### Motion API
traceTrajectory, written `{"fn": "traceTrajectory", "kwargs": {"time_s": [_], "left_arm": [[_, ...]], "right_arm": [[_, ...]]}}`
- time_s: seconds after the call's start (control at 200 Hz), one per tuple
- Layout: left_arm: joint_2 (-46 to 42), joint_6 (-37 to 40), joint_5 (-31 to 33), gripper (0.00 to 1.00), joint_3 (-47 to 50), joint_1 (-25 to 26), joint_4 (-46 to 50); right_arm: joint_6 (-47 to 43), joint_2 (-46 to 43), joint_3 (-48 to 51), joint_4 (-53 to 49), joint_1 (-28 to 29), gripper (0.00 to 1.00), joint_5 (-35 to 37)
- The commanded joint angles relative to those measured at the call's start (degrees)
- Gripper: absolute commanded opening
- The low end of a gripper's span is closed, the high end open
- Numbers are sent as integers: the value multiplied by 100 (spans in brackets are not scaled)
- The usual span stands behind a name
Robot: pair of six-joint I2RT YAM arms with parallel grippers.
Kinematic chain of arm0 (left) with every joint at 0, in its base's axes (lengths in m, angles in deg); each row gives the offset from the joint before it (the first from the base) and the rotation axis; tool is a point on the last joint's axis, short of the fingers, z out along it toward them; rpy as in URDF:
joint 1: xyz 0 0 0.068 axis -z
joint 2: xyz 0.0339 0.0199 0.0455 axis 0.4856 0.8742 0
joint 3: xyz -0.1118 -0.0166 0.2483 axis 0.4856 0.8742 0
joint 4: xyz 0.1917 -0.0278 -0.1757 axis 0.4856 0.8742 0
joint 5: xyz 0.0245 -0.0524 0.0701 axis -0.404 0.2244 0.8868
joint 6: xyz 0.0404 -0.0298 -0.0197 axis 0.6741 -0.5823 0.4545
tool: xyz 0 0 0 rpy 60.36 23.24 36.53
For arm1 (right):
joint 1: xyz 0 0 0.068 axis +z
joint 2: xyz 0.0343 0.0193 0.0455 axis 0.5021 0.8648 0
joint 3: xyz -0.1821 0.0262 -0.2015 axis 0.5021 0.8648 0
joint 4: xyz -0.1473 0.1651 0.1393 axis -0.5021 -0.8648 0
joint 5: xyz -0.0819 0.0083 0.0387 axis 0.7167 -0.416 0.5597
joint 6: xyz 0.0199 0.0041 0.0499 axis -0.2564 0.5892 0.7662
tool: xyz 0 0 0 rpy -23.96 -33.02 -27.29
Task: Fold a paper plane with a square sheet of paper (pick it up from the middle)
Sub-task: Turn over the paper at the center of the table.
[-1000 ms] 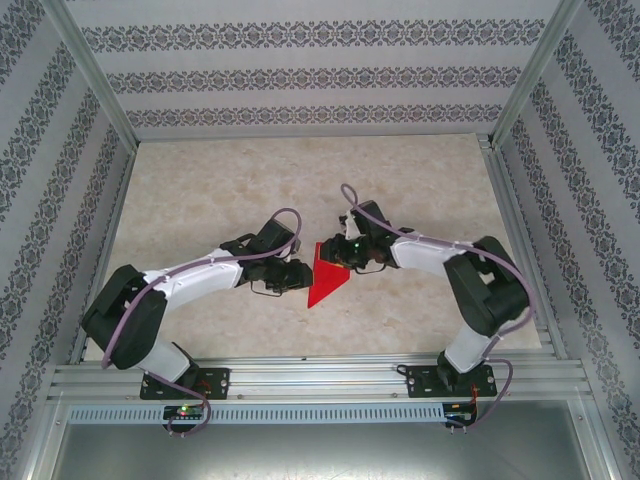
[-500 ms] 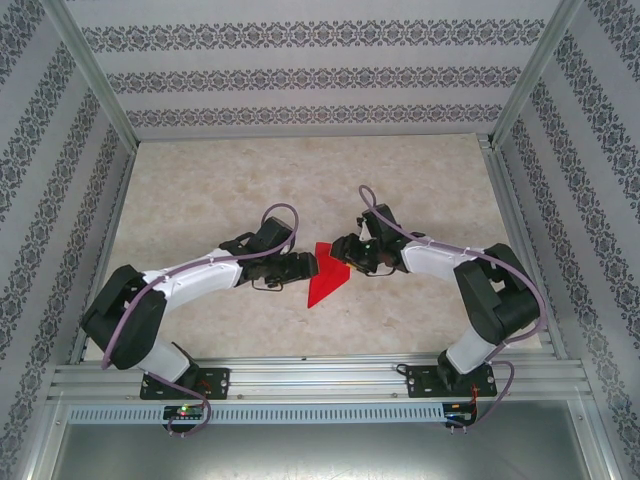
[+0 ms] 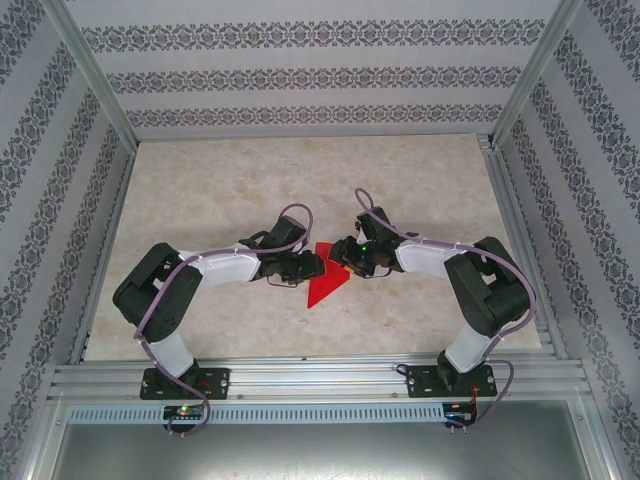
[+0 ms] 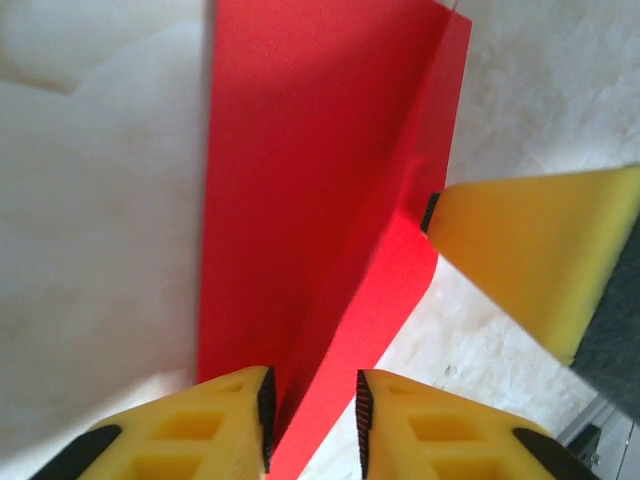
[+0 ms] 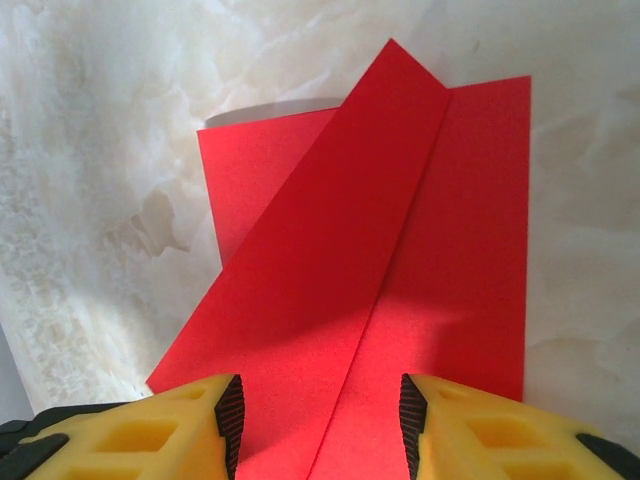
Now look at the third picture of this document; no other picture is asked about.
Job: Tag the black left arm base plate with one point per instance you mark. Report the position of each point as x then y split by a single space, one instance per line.
217 382

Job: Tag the aluminium side rail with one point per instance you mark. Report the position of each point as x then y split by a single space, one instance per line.
529 260
102 260

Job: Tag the aluminium frame post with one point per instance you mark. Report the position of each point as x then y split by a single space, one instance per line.
95 70
537 75

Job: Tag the aluminium mounting rail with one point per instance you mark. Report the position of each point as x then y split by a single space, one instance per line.
320 380

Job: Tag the grey metal sheet panel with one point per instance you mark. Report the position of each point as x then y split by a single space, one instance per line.
320 455

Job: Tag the red paper sheet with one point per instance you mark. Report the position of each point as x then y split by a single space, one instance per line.
322 292

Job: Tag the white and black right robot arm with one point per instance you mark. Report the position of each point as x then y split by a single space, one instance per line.
467 347

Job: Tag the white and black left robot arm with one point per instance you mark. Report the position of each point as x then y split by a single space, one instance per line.
170 355

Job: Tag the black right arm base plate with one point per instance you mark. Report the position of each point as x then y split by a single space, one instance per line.
420 382

